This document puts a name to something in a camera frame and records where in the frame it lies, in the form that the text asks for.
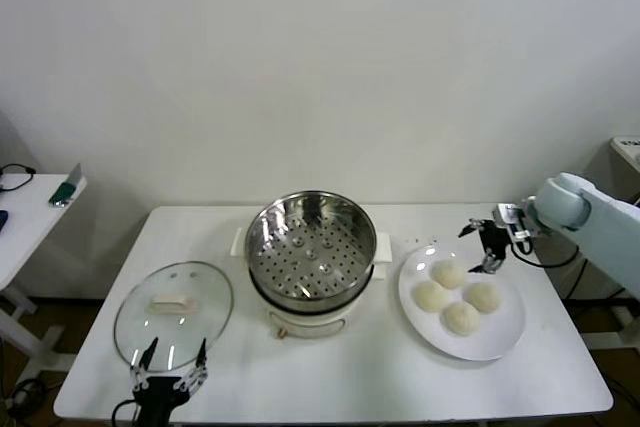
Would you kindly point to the cream electric cooker base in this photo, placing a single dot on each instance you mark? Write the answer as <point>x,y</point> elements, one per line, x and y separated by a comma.
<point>305,326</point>

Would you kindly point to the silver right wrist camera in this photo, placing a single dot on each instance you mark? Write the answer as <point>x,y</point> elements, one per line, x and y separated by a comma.
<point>509,217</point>

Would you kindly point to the white steamed baozi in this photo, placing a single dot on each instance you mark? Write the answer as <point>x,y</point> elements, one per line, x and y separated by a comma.
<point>484,297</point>
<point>449,274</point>
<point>431,297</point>
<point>462,318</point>

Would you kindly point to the white round plate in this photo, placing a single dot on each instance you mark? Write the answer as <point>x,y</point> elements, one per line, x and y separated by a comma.
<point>480,344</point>

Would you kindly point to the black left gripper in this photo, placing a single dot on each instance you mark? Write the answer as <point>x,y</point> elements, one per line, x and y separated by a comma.
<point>160,392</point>

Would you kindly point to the white stand base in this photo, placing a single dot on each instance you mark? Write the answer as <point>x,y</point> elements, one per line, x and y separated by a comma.
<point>625,318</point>

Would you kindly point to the grey white cabinet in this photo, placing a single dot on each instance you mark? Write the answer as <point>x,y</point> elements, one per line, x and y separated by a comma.
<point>627,147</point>

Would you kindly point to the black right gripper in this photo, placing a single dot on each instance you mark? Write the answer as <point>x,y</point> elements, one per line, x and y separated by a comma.
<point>495,242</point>

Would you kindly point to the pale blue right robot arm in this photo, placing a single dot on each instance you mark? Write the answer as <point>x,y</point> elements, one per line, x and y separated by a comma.
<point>600,217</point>

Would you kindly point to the white side table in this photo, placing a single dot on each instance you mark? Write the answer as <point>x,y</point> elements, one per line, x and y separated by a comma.
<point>30,207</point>

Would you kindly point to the dark blue object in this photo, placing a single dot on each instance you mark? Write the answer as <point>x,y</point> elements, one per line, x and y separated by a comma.
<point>3,222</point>

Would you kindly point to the perforated steel steamer basket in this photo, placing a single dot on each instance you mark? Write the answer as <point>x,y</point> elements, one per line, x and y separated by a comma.
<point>310,257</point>

